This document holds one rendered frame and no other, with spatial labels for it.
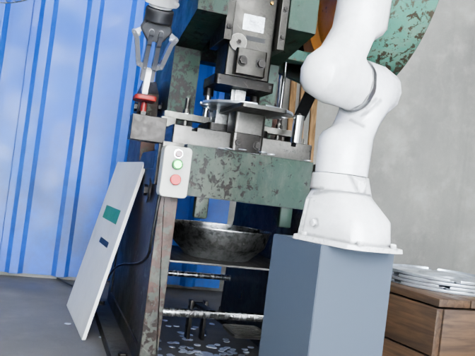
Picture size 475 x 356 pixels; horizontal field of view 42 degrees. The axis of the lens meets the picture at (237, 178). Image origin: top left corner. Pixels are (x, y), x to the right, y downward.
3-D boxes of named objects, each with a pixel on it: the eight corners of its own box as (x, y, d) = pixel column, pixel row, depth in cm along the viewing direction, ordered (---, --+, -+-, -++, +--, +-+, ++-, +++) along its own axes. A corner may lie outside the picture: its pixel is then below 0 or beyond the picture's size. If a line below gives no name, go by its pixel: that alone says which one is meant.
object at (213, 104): (191, 107, 199) (191, 105, 199) (273, 121, 207) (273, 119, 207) (213, 98, 171) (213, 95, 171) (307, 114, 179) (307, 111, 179)
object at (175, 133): (310, 164, 193) (312, 145, 193) (171, 143, 180) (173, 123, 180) (276, 164, 222) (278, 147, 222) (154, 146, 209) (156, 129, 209)
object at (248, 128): (282, 155, 174) (288, 107, 175) (236, 147, 170) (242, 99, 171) (254, 156, 198) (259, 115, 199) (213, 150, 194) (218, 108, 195)
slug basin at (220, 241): (283, 268, 189) (287, 236, 189) (176, 259, 179) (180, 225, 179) (249, 253, 222) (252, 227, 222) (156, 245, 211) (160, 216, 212)
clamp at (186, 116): (208, 132, 196) (213, 100, 196) (157, 124, 191) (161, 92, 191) (204, 133, 202) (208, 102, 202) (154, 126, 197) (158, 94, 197)
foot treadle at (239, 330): (268, 356, 160) (270, 336, 160) (232, 354, 157) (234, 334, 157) (210, 307, 216) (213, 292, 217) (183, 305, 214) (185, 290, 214)
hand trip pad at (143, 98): (154, 123, 167) (157, 95, 167) (132, 120, 165) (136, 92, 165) (150, 125, 174) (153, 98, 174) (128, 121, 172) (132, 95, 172)
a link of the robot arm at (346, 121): (400, 183, 131) (413, 68, 131) (343, 173, 119) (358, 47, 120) (360, 179, 139) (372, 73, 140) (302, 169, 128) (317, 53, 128)
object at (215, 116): (259, 130, 199) (261, 116, 199) (215, 123, 194) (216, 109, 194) (250, 132, 207) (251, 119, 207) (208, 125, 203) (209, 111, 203)
